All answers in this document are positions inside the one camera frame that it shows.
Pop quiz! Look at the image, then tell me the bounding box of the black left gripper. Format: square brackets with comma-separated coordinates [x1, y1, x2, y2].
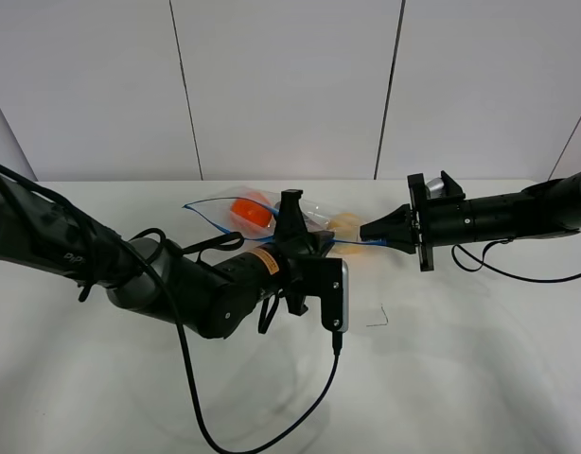
[273, 189, 334, 316]

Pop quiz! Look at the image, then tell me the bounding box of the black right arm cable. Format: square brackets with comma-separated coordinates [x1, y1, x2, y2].
[450, 238, 581, 285]

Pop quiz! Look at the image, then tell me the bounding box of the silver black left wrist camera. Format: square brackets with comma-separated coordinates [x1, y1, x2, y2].
[300, 257, 349, 333]

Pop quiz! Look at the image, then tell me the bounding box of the clear zip bag blue seal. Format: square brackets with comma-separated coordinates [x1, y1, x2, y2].
[184, 185, 385, 255]

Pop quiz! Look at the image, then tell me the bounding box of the black left camera cable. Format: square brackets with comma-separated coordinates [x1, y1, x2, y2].
[0, 160, 344, 454]

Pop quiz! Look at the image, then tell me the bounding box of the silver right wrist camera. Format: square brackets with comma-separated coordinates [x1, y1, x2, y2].
[426, 177, 446, 200]

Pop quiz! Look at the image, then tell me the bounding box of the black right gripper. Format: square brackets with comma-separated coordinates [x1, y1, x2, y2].
[360, 170, 466, 271]

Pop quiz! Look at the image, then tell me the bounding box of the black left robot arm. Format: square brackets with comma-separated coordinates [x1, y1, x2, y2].
[0, 165, 348, 339]

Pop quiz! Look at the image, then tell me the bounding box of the orange tomato toy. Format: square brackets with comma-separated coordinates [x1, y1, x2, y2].
[229, 191, 273, 235]

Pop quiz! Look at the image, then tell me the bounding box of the yellow pear toy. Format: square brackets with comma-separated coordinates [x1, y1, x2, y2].
[327, 213, 363, 255]

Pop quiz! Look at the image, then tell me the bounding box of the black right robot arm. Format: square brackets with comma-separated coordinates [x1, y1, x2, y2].
[360, 171, 581, 271]

